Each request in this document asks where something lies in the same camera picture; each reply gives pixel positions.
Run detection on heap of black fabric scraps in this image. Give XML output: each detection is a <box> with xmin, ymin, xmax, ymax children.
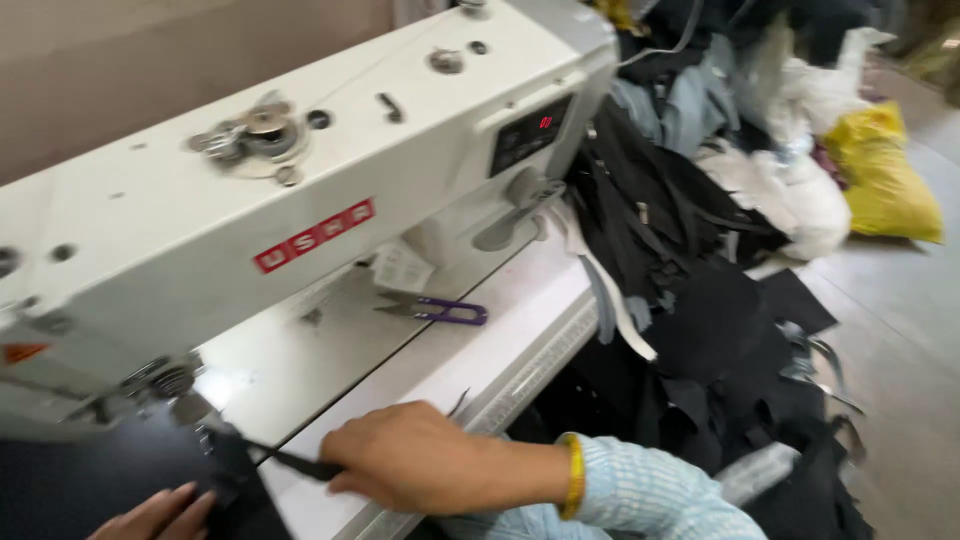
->
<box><xmin>517</xmin><ymin>97</ymin><xmax>875</xmax><ymax>540</ymax></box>

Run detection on black fabric strap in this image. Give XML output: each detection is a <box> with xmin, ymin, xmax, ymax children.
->
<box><xmin>225</xmin><ymin>431</ymin><xmax>346</xmax><ymax>483</ymax></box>

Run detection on purple thread snips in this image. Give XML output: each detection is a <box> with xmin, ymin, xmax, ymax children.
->
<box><xmin>374</xmin><ymin>291</ymin><xmax>489</xmax><ymax>327</ymax></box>

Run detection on yellow plastic bag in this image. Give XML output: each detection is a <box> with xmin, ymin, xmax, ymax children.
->
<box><xmin>822</xmin><ymin>101</ymin><xmax>945</xmax><ymax>245</ymax></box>

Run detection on person's left hand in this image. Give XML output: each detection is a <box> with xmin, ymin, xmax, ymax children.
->
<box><xmin>87</xmin><ymin>482</ymin><xmax>219</xmax><ymax>540</ymax></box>

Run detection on white fabric strip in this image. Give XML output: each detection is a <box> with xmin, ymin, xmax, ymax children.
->
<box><xmin>551</xmin><ymin>202</ymin><xmax>659</xmax><ymax>363</ymax></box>

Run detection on pile of light blue garments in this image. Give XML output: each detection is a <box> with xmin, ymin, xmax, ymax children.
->
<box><xmin>611</xmin><ymin>33</ymin><xmax>744</xmax><ymax>159</ymax></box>

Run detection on white paper tag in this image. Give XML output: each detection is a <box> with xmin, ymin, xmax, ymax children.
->
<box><xmin>372</xmin><ymin>241</ymin><xmax>436</xmax><ymax>295</ymax></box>

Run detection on white industrial sewing machine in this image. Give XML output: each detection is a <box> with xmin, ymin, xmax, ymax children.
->
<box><xmin>0</xmin><ymin>0</ymin><xmax>621</xmax><ymax>442</ymax></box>

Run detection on gold bangle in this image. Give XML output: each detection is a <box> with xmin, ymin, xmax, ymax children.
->
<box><xmin>556</xmin><ymin>432</ymin><xmax>587</xmax><ymax>521</ymax></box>

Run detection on dark navy fabric piece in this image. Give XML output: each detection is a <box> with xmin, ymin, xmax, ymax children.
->
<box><xmin>0</xmin><ymin>408</ymin><xmax>294</xmax><ymax>540</ymax></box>

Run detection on white plastic bag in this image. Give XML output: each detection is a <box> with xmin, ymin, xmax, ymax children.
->
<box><xmin>693</xmin><ymin>28</ymin><xmax>897</xmax><ymax>262</ymax></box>

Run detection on person's right hand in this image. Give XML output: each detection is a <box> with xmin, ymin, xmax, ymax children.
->
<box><xmin>320</xmin><ymin>400</ymin><xmax>573</xmax><ymax>516</ymax></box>

